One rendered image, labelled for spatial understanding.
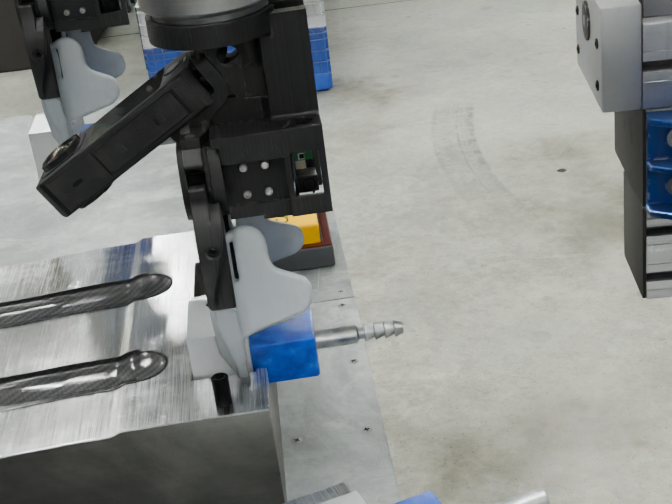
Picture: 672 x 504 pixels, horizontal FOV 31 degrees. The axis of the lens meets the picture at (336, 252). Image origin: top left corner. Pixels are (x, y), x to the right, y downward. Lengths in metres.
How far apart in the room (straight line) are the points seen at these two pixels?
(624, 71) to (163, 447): 0.51
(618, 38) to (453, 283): 1.72
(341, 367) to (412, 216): 2.14
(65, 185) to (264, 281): 0.12
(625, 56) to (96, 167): 0.49
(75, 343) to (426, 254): 2.06
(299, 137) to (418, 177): 2.59
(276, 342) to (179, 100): 0.16
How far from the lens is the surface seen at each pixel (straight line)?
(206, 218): 0.65
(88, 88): 0.95
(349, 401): 0.84
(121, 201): 1.23
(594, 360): 2.38
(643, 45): 1.01
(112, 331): 0.80
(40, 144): 0.98
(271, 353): 0.72
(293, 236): 0.75
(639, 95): 1.02
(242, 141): 0.65
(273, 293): 0.68
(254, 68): 0.66
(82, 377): 0.77
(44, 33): 0.93
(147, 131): 0.66
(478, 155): 3.35
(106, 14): 0.93
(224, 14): 0.63
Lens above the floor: 1.26
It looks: 26 degrees down
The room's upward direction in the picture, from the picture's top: 7 degrees counter-clockwise
